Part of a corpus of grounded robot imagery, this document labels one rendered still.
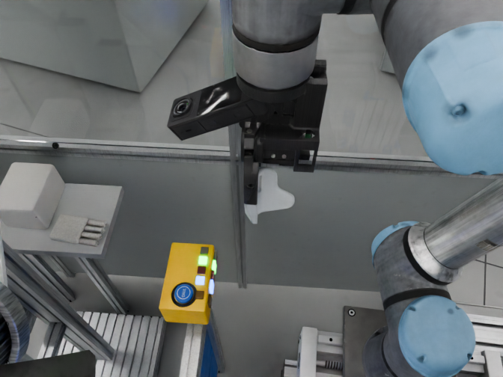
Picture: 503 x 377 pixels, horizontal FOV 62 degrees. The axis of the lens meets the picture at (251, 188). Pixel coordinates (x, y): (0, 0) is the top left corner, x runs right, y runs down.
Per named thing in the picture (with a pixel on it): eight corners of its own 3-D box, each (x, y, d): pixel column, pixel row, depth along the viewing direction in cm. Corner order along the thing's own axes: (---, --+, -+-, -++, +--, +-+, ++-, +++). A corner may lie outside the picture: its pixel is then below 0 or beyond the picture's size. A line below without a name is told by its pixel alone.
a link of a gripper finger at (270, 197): (291, 239, 51) (298, 174, 46) (243, 236, 51) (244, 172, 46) (291, 224, 54) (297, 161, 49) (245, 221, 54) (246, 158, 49)
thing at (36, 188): (18, 181, 133) (1, 159, 124) (67, 184, 133) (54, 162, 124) (-5, 227, 123) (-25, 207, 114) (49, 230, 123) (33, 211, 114)
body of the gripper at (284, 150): (312, 179, 47) (328, 97, 37) (236, 174, 47) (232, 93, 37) (311, 129, 51) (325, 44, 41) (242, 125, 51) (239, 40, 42)
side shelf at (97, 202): (16, 185, 136) (11, 179, 134) (124, 191, 135) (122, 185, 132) (-17, 251, 122) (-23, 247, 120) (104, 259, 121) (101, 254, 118)
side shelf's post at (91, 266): (121, 307, 197) (53, 214, 130) (129, 307, 197) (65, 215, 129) (119, 315, 195) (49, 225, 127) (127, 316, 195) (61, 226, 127)
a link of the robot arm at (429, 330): (390, 389, 73) (415, 372, 62) (374, 313, 80) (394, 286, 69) (458, 386, 73) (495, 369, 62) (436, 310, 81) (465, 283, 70)
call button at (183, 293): (177, 286, 91) (175, 283, 90) (194, 286, 91) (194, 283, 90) (174, 304, 89) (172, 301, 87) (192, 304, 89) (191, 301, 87)
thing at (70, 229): (62, 216, 126) (60, 212, 124) (109, 223, 124) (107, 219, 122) (49, 240, 121) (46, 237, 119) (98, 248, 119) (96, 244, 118)
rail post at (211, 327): (215, 363, 183) (196, 298, 119) (224, 363, 183) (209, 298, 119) (214, 372, 180) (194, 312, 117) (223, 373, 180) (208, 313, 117)
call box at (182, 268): (177, 260, 105) (171, 241, 97) (217, 263, 105) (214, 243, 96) (166, 324, 96) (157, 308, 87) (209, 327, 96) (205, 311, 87)
